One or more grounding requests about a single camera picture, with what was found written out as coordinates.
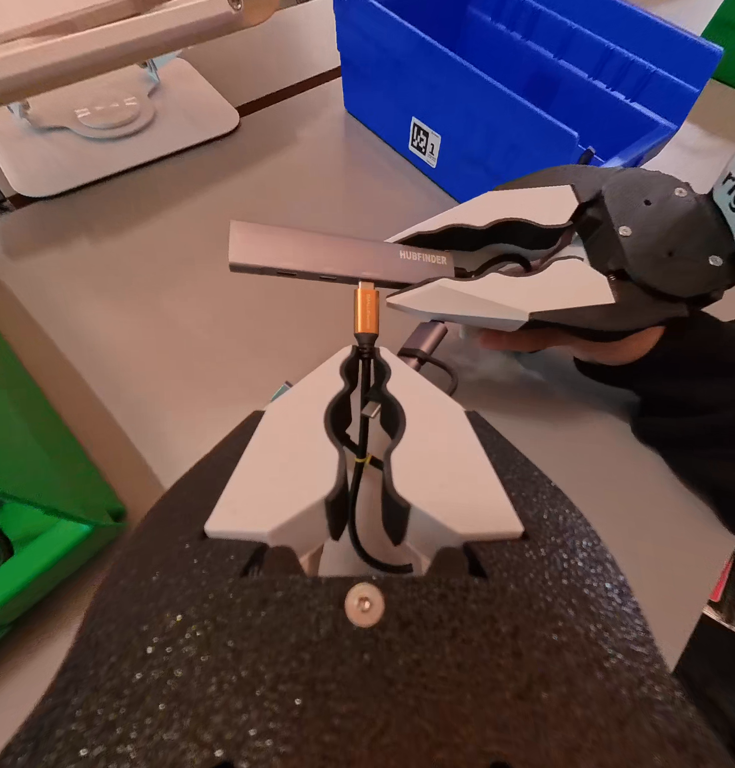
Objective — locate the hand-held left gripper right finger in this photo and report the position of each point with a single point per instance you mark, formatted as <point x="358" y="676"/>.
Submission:
<point x="457" y="474"/>

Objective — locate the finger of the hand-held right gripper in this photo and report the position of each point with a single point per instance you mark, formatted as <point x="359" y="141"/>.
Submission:
<point x="511" y="207"/>
<point x="511" y="294"/>

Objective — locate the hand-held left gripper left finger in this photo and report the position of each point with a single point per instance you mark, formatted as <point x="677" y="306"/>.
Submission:
<point x="271" y="474"/>

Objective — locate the blue storage bin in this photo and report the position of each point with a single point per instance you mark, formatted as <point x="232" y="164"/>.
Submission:
<point x="493" y="90"/>

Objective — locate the grey USB hub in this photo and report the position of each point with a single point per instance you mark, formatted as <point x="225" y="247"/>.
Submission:
<point x="319" y="252"/>

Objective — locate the green divided storage bin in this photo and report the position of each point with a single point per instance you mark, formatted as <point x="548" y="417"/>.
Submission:
<point x="37" y="450"/>

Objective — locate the person's right forearm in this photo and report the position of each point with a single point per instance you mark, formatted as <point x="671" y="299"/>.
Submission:
<point x="691" y="408"/>

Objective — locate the person's right hand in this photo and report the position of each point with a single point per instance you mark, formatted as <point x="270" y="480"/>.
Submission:
<point x="553" y="342"/>

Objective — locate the wooden document stand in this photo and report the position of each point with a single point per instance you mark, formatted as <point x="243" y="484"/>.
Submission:
<point x="133" y="150"/>

